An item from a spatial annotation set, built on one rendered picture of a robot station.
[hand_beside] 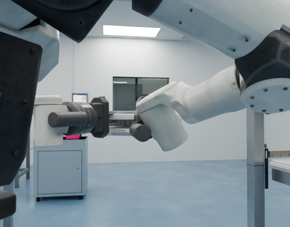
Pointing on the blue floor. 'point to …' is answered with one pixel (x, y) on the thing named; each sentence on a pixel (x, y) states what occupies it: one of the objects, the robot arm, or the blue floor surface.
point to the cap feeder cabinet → (61, 169)
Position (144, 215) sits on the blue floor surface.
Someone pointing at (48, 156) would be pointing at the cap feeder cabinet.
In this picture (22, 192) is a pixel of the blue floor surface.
